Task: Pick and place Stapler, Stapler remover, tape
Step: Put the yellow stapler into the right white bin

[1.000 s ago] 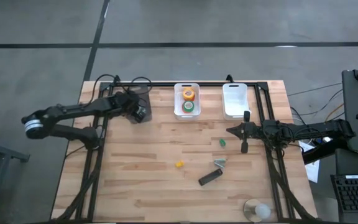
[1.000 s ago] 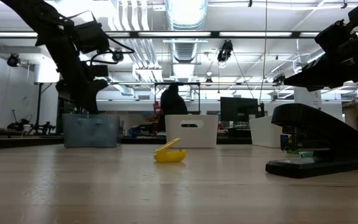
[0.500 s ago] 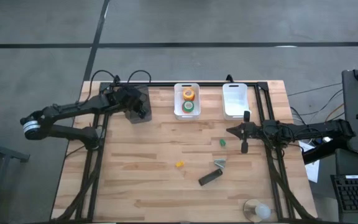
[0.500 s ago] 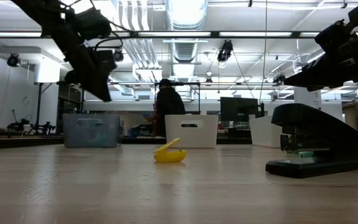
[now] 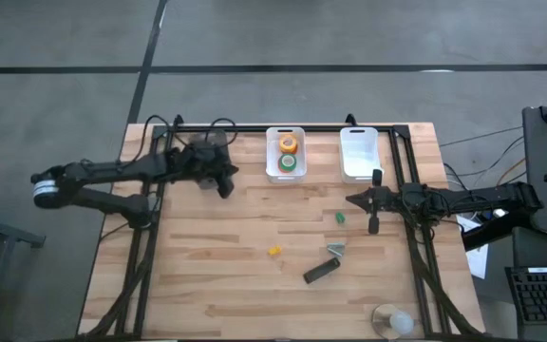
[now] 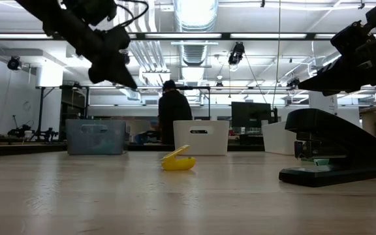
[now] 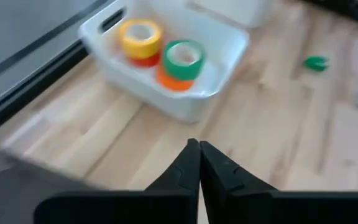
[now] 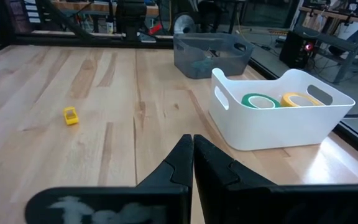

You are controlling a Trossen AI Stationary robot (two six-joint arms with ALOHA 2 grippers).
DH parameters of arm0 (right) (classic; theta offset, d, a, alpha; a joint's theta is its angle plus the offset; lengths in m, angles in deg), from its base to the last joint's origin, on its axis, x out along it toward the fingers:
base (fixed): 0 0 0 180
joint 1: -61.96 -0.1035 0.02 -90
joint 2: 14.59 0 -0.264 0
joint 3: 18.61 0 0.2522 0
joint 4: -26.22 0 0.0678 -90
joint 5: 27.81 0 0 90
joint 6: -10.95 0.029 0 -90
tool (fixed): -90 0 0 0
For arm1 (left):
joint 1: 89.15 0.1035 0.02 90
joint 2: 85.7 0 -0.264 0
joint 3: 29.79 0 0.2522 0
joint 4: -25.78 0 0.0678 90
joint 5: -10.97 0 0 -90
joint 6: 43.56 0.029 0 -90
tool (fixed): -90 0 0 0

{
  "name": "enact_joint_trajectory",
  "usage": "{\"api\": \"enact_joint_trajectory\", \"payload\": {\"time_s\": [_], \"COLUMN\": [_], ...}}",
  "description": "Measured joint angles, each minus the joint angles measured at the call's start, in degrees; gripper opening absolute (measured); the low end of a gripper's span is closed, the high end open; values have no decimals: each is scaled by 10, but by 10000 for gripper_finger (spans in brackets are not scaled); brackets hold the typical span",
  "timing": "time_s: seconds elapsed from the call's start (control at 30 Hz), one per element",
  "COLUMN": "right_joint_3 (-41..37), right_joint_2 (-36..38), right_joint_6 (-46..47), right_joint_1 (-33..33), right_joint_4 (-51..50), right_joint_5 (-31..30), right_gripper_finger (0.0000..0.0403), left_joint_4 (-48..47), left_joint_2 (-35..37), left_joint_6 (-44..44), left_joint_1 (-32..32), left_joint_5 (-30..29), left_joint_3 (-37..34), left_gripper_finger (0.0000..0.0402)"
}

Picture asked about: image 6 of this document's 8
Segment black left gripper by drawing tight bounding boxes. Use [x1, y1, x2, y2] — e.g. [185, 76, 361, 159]
[87, 25, 139, 91]

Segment black stapler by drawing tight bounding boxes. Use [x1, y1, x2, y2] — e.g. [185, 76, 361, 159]
[278, 108, 376, 188]

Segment yellow staple remover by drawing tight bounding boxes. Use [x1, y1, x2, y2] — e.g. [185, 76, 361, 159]
[160, 144, 196, 172]

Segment person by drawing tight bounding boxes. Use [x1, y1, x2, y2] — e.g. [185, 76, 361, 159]
[157, 79, 194, 146]

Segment grey translucent plastic bin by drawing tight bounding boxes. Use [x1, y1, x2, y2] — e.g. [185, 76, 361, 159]
[65, 119, 127, 155]

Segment white plastic bin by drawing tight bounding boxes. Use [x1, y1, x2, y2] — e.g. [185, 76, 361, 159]
[173, 119, 230, 157]
[261, 121, 298, 156]

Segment black computer monitor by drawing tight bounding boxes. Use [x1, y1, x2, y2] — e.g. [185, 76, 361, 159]
[230, 101, 273, 129]

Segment black overhead beam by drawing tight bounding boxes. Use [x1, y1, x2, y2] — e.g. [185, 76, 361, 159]
[0, 31, 339, 41]

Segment silver ceiling duct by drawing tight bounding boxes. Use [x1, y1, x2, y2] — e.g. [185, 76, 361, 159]
[173, 0, 220, 68]

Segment black hanging camera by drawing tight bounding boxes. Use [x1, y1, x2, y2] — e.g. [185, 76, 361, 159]
[228, 41, 246, 66]
[7, 55, 22, 71]

